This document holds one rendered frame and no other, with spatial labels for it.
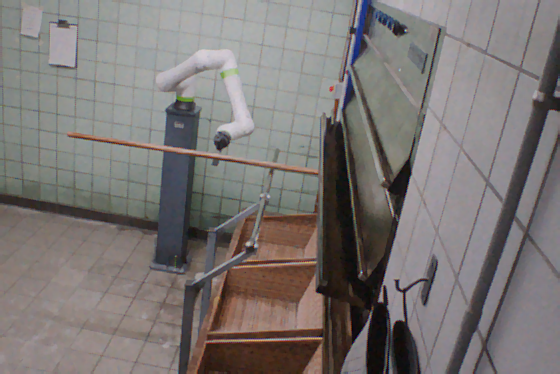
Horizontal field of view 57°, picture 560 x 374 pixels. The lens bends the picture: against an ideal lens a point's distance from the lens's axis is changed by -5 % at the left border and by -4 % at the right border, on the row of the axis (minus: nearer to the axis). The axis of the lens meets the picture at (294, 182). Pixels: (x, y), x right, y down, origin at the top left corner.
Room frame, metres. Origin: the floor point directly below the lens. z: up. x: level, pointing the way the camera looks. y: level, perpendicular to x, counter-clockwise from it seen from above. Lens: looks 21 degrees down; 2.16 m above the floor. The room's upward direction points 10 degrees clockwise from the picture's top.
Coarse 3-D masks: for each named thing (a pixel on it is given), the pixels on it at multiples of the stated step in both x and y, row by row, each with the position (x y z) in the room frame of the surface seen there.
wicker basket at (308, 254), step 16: (272, 224) 2.93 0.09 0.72; (304, 224) 2.93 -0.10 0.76; (240, 240) 2.78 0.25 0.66; (272, 240) 2.93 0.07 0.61; (288, 240) 2.93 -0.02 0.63; (304, 240) 2.93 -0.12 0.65; (256, 256) 2.74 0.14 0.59; (272, 256) 2.77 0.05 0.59; (288, 256) 2.80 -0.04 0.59; (304, 256) 2.82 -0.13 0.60; (272, 288) 2.39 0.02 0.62
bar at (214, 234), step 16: (272, 160) 2.78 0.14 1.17; (272, 176) 2.55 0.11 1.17; (256, 208) 2.28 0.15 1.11; (224, 224) 2.28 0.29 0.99; (256, 224) 1.97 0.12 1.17; (208, 240) 2.26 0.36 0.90; (256, 240) 1.85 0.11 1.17; (208, 256) 2.26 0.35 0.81; (240, 256) 1.80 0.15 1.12; (208, 272) 2.26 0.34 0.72; (192, 288) 1.78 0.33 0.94; (208, 288) 2.26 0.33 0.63; (192, 304) 1.78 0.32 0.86; (208, 304) 2.26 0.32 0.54; (192, 320) 1.81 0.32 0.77
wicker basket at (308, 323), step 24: (288, 264) 2.33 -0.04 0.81; (312, 264) 2.33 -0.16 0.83; (240, 288) 2.33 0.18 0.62; (264, 288) 2.33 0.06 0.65; (288, 288) 2.33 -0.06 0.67; (312, 288) 2.24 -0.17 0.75; (216, 312) 1.96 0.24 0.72; (240, 312) 2.17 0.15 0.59; (264, 312) 2.21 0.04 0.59; (288, 312) 2.24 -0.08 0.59; (312, 312) 2.04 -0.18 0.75; (216, 336) 1.79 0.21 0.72; (240, 336) 1.79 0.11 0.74; (264, 336) 2.02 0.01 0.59; (288, 336) 1.80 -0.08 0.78; (312, 336) 1.80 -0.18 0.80; (216, 360) 1.79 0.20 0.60
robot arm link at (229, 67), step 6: (222, 54) 3.16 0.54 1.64; (228, 54) 3.18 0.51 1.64; (234, 54) 3.23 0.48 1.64; (228, 60) 3.17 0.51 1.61; (234, 60) 3.20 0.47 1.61; (222, 66) 3.15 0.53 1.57; (228, 66) 3.15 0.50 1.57; (234, 66) 3.17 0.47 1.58; (222, 72) 3.15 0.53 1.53; (228, 72) 3.14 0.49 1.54; (234, 72) 3.15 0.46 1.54; (222, 78) 3.15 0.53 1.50
